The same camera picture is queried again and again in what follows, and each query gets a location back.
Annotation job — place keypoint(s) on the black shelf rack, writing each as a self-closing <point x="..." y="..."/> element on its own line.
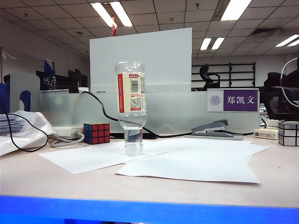
<point x="241" y="72"/>

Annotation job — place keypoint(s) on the black mesh office chair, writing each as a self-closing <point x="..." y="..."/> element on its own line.
<point x="276" y="102"/>

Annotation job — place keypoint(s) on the clear plastic bottle with label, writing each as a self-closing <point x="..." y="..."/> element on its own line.
<point x="131" y="93"/>

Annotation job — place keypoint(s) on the white power adapter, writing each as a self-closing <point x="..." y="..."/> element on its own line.
<point x="83" y="89"/>

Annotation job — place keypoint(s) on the blue bar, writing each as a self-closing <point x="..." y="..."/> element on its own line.
<point x="149" y="211"/>

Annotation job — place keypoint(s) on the silver mirror cube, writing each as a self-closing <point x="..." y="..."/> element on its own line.
<point x="289" y="133"/>

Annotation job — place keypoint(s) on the stack of printed papers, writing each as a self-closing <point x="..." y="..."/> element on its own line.
<point x="10" y="124"/>

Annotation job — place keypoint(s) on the grey stapler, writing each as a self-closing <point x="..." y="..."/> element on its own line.
<point x="210" y="127"/>

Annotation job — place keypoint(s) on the coloured Rubik's cube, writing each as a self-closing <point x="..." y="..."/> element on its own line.
<point x="97" y="133"/>

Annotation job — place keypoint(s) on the blue file holder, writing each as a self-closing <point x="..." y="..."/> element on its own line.
<point x="4" y="98"/>

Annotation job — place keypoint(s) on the dark wooden shelf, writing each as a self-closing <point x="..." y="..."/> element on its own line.
<point x="70" y="80"/>

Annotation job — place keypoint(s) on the white paper sheet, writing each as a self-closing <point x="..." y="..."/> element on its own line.
<point x="222" y="145"/>
<point x="93" y="158"/>
<point x="187" y="168"/>

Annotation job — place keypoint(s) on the white upright board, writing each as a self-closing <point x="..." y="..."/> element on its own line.
<point x="163" y="58"/>

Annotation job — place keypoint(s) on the grey metal bookend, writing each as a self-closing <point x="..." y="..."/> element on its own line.
<point x="26" y="81"/>

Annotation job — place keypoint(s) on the purple and white name plate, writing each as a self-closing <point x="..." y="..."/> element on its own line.
<point x="241" y="100"/>

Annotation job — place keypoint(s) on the blue crystal trophy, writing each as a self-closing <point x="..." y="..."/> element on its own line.
<point x="49" y="74"/>

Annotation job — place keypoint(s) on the white power strip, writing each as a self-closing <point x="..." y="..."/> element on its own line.
<point x="66" y="131"/>

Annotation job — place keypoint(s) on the ceiling fluorescent light panel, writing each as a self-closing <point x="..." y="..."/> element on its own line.
<point x="212" y="43"/>
<point x="289" y="40"/>
<point x="111" y="14"/>
<point x="235" y="9"/>

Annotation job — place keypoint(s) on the small white box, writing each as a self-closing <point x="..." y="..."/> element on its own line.
<point x="265" y="133"/>

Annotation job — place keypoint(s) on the white plastic bag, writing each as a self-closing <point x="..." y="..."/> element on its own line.
<point x="30" y="130"/>

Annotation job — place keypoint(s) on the red hanging ornament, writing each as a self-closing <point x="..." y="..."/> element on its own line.
<point x="113" y="29"/>

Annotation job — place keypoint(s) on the frosted glass desk partition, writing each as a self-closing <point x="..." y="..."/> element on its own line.
<point x="182" y="109"/>

